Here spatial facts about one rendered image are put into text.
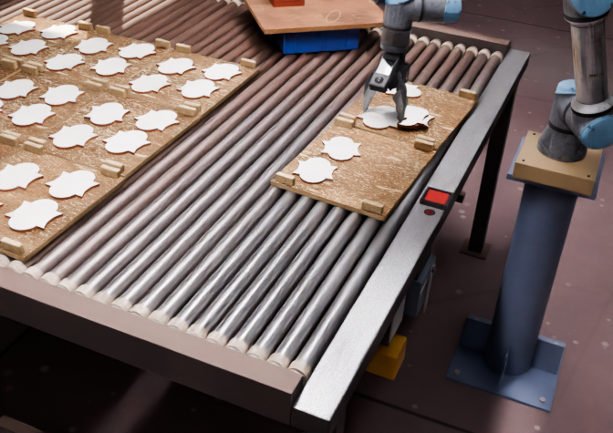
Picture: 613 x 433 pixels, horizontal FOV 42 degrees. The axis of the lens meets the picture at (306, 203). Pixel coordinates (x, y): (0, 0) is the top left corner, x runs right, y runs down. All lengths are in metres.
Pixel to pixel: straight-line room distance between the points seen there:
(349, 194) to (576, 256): 1.78
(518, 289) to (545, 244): 0.21
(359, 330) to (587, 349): 1.65
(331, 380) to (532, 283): 1.27
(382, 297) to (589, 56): 0.88
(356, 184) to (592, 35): 0.74
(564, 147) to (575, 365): 1.01
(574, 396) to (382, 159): 1.22
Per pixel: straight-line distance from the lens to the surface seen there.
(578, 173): 2.54
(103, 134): 2.52
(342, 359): 1.75
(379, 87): 2.06
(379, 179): 2.31
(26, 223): 2.14
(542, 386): 3.11
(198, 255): 2.02
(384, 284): 1.96
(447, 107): 2.76
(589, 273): 3.73
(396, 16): 2.08
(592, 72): 2.34
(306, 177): 2.27
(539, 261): 2.77
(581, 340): 3.37
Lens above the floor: 2.15
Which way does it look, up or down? 34 degrees down
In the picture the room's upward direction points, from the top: 3 degrees clockwise
